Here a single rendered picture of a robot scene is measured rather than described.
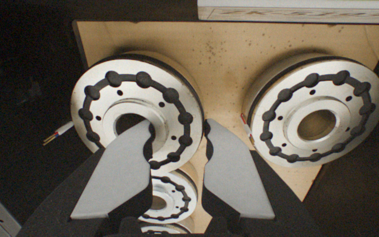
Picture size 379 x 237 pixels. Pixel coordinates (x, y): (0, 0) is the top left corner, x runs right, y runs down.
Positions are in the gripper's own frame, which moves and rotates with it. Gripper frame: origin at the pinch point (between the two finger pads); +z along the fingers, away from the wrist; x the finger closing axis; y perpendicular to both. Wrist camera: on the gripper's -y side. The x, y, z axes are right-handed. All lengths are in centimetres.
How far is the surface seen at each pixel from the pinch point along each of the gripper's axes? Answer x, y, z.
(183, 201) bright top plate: 0.3, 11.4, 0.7
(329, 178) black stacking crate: 17.2, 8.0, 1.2
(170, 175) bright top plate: -1.1, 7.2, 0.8
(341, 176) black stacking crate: 17.1, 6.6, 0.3
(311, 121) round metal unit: 12.5, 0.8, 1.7
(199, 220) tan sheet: 3.1, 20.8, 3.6
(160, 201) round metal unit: -2.6, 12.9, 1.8
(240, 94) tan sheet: 5.8, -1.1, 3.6
